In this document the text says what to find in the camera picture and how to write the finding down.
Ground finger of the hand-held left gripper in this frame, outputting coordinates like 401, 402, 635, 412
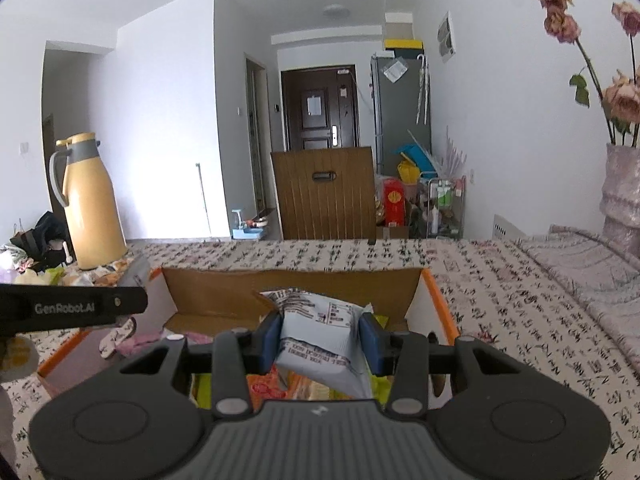
0, 284, 149, 333

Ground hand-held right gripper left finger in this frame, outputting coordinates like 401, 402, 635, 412
117, 311, 284, 422

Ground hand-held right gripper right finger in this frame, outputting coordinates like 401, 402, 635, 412
358, 311, 526, 422

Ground red snack packet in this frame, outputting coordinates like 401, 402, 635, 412
247, 372, 301, 403

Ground long green snack packet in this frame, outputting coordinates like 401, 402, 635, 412
367, 372, 398, 406
190, 372, 216, 411

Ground white snack packet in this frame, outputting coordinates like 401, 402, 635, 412
251, 287, 375, 401

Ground pink white striped packet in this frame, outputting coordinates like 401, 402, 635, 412
97, 316, 137, 359

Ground red cardboard box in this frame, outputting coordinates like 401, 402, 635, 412
37, 266, 461, 411

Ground golden brown snack packet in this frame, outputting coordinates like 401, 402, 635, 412
287, 377, 351, 402

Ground pink snack packet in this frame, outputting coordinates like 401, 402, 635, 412
116, 330, 216, 358

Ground tan cracker packet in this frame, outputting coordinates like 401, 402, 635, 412
75, 260, 131, 287

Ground snack packets near thermos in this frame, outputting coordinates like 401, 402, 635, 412
116, 254, 153, 288

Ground black bag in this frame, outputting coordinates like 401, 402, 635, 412
10, 211, 71, 268

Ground yellow thermos jug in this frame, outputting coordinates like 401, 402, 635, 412
48, 132, 128, 271

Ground calligraphy printed tablecloth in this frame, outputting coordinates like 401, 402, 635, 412
0, 237, 640, 480

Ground red gift box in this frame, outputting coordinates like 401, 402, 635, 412
382, 177, 407, 227

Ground thin white pole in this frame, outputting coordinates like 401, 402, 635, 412
195, 162, 207, 238

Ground yellow bag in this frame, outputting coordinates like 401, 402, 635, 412
397, 159, 420, 186

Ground blue plastic dustpan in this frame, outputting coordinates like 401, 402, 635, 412
397, 144, 436, 171

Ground pink dried pampas grass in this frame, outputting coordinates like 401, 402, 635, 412
432, 127, 468, 181

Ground grey interior door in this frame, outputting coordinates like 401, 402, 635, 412
245, 55, 268, 208

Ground dark brown entrance door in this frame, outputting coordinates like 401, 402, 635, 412
280, 64, 361, 152

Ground grey fridge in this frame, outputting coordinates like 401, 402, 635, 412
370, 52, 433, 176

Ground white umbrella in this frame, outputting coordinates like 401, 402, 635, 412
415, 54, 432, 125

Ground pink ribbed vase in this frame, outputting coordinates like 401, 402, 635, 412
599, 142, 640, 243

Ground yellow black box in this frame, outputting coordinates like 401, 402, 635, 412
384, 37, 425, 56

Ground dried rose bouquet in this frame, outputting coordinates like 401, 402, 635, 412
534, 0, 640, 148

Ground wire storage rack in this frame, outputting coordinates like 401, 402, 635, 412
419, 175, 467, 240

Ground white wall panel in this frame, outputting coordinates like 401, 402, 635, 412
436, 10, 458, 63

